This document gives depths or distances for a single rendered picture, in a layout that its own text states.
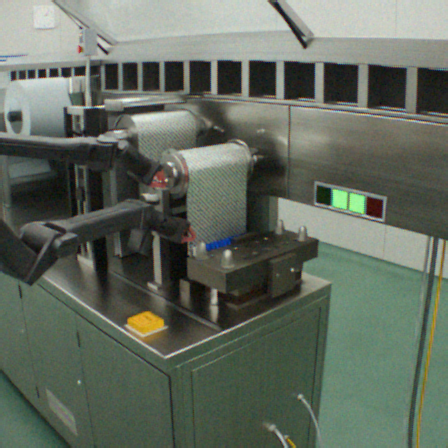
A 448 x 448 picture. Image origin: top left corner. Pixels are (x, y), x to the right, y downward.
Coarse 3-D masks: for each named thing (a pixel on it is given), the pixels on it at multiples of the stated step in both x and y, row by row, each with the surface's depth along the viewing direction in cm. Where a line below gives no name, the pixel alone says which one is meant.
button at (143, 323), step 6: (144, 312) 144; (150, 312) 144; (132, 318) 140; (138, 318) 140; (144, 318) 141; (150, 318) 141; (156, 318) 141; (132, 324) 139; (138, 324) 137; (144, 324) 137; (150, 324) 138; (156, 324) 139; (162, 324) 140; (138, 330) 138; (144, 330) 136; (150, 330) 138
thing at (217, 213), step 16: (192, 192) 156; (208, 192) 160; (224, 192) 164; (240, 192) 169; (192, 208) 157; (208, 208) 161; (224, 208) 166; (240, 208) 171; (192, 224) 158; (208, 224) 163; (224, 224) 167; (240, 224) 172; (192, 240) 160; (208, 240) 164
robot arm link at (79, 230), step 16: (112, 208) 128; (128, 208) 132; (144, 208) 135; (48, 224) 109; (64, 224) 109; (80, 224) 113; (96, 224) 118; (112, 224) 125; (128, 224) 132; (144, 224) 138; (64, 240) 103; (80, 240) 114; (64, 256) 105
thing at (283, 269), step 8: (288, 256) 158; (272, 264) 153; (280, 264) 155; (288, 264) 158; (272, 272) 154; (280, 272) 156; (288, 272) 159; (272, 280) 155; (280, 280) 157; (288, 280) 160; (272, 288) 156; (280, 288) 158; (288, 288) 161; (272, 296) 156
